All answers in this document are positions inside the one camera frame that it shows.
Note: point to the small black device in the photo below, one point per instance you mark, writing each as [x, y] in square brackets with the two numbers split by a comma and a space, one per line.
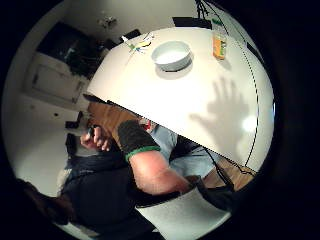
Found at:
[90, 131]

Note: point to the black floor object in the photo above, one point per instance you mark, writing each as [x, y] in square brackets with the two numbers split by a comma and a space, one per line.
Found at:
[71, 144]
[75, 121]

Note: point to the person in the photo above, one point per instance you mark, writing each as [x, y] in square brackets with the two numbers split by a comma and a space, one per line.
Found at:
[100, 190]

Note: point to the white cabinet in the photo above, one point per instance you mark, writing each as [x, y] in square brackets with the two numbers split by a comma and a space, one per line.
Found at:
[55, 80]

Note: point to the black screen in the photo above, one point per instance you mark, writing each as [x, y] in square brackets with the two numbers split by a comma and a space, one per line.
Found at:
[66, 46]

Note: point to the white bowl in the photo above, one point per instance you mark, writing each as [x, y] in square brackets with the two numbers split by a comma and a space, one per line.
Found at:
[171, 55]

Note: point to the orange juice bottle green cap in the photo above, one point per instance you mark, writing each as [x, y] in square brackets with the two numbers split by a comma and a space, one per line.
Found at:
[219, 41]

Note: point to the black box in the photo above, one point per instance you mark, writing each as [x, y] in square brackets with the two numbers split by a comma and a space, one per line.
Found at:
[191, 22]

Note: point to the black tripod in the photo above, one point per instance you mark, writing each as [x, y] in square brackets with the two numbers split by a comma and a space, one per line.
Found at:
[201, 8]

